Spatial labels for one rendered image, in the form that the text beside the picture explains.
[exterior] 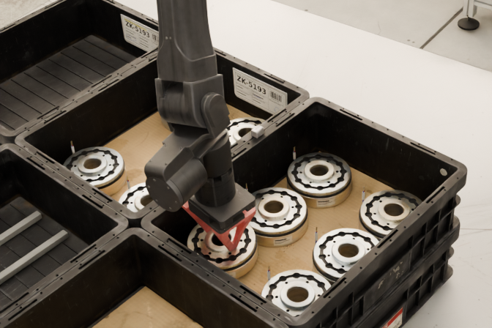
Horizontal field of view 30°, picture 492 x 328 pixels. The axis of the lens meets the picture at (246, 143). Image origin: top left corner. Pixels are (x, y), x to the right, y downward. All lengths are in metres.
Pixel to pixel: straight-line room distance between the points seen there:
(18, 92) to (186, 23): 0.71
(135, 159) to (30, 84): 0.33
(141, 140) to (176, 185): 0.47
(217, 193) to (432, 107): 0.75
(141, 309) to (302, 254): 0.25
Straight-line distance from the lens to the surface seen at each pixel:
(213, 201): 1.23
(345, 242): 1.32
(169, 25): 1.12
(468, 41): 3.41
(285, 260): 1.35
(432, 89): 1.92
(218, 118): 1.14
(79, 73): 1.79
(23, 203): 1.52
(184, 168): 1.14
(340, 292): 1.18
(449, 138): 1.79
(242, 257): 1.30
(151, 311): 1.30
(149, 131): 1.61
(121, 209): 1.31
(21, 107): 1.73
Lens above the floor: 1.80
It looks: 39 degrees down
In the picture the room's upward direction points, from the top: 4 degrees counter-clockwise
